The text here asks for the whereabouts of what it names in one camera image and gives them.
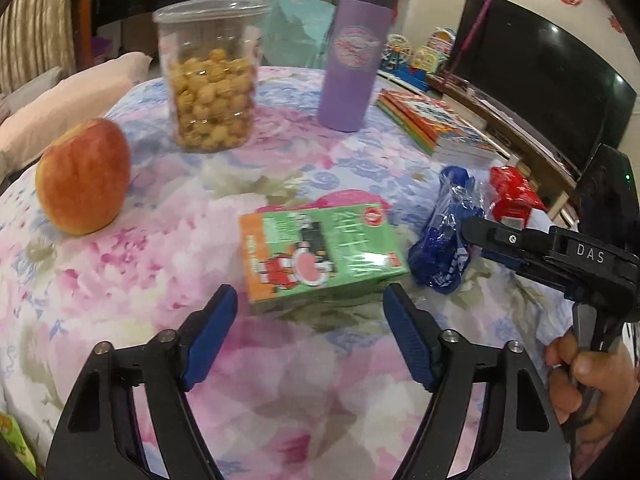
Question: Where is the light covered sofa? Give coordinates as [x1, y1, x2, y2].
[0, 66, 66, 126]

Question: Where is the pink pillow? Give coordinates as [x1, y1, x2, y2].
[0, 51, 154, 172]

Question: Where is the dark blue plastic wrapper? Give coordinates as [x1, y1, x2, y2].
[407, 165, 489, 294]

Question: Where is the red crumpled wrapper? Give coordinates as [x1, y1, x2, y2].
[489, 166, 549, 232]

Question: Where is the teal furniture cover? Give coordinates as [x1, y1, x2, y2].
[260, 0, 337, 69]

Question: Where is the stack of colourful books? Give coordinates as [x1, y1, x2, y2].
[376, 88, 507, 165]

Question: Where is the green yellow printed packet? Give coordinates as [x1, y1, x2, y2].
[0, 411, 39, 477]

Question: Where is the beige patterned curtain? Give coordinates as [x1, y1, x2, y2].
[0, 0, 77, 97]

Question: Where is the floral tablecloth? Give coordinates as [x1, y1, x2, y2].
[0, 65, 586, 480]

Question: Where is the black flat television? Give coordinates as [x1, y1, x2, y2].
[445, 0, 639, 177]

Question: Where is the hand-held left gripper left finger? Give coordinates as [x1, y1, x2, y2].
[45, 284, 238, 480]

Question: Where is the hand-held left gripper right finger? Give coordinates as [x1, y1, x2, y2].
[382, 282, 573, 480]

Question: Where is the person's right hand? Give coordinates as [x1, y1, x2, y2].
[545, 320, 640, 444]

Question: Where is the blue toy block set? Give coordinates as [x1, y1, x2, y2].
[379, 64, 429, 92]

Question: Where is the purple drink bottle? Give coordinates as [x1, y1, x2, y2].
[317, 0, 400, 134]

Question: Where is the green drink carton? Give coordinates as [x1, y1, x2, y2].
[239, 202, 411, 316]

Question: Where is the clear jar of round snacks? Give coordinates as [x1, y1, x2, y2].
[152, 0, 274, 154]

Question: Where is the red apple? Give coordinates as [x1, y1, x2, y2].
[35, 118, 132, 236]

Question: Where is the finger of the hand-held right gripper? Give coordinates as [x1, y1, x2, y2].
[460, 215, 551, 259]
[479, 249, 567, 294]

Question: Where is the colourful toy house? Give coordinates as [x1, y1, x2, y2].
[412, 30, 456, 79]

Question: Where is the ferris wheel toy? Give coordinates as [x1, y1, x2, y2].
[381, 35, 412, 72]

